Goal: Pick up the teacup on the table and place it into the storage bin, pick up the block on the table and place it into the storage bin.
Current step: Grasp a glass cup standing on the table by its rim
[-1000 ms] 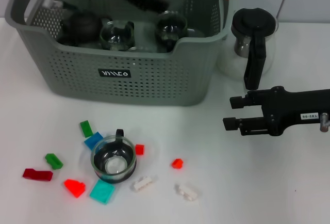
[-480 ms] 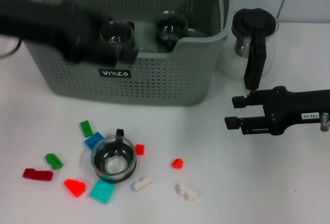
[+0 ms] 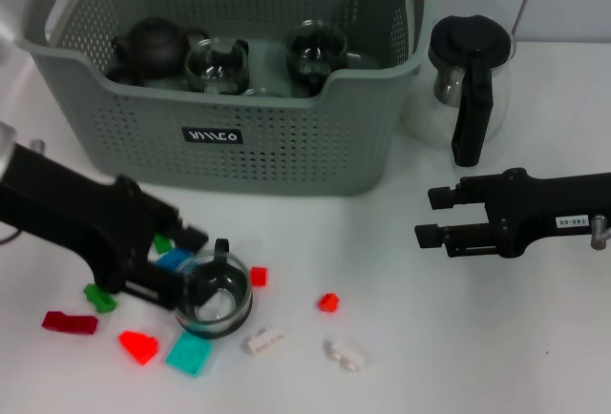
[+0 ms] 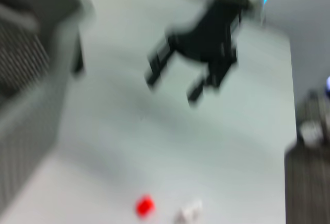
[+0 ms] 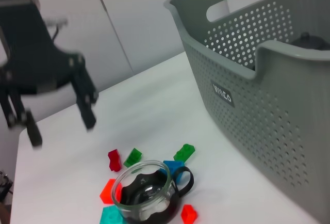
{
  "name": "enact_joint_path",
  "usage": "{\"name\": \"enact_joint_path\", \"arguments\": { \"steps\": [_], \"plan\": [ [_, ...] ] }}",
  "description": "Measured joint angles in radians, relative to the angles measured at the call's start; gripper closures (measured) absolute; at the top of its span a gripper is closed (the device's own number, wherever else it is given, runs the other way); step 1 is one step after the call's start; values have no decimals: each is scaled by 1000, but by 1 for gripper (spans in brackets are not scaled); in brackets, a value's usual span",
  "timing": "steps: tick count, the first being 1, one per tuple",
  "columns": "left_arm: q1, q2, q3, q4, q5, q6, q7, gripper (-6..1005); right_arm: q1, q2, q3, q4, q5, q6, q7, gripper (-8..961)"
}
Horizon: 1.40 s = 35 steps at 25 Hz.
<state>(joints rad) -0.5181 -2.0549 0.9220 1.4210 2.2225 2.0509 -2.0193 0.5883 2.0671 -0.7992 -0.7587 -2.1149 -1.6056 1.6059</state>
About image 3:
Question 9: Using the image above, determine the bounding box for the right gripper cable with plug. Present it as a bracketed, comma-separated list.
[590, 215, 611, 252]

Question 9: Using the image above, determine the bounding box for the left gripper cable with plug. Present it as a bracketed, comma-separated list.
[0, 139, 48, 246]

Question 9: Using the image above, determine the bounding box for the small red sloped block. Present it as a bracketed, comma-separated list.
[317, 292, 341, 314]

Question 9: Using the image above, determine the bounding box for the glass teacup with black sleeve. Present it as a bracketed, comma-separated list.
[241, 85, 284, 98]
[184, 36, 250, 96]
[284, 20, 352, 98]
[174, 238, 253, 341]

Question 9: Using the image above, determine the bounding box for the grey perforated storage bin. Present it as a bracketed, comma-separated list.
[18, 0, 436, 197]

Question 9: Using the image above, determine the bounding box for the teal square building block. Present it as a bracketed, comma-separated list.
[165, 330, 215, 380]

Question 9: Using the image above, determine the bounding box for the black clay teapot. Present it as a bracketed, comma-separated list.
[111, 16, 206, 76]

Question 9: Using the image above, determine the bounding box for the gripper cable with plug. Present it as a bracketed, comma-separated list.
[590, 215, 611, 252]
[0, 139, 48, 246]

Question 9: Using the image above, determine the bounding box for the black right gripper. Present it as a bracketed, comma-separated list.
[413, 167, 611, 261]

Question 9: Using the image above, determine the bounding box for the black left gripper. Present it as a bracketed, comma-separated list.
[0, 143, 210, 312]

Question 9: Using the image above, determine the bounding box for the large orange-red sloped block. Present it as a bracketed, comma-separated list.
[117, 330, 161, 366]

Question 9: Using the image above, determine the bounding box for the glass carafe with black lid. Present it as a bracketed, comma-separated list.
[403, 13, 517, 168]

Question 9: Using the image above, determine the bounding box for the blue building block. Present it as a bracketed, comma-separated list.
[156, 248, 193, 272]

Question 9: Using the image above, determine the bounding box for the dark red building block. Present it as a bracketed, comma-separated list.
[41, 311, 100, 337]

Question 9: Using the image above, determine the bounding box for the white building block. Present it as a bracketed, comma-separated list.
[245, 323, 287, 356]
[322, 337, 369, 373]

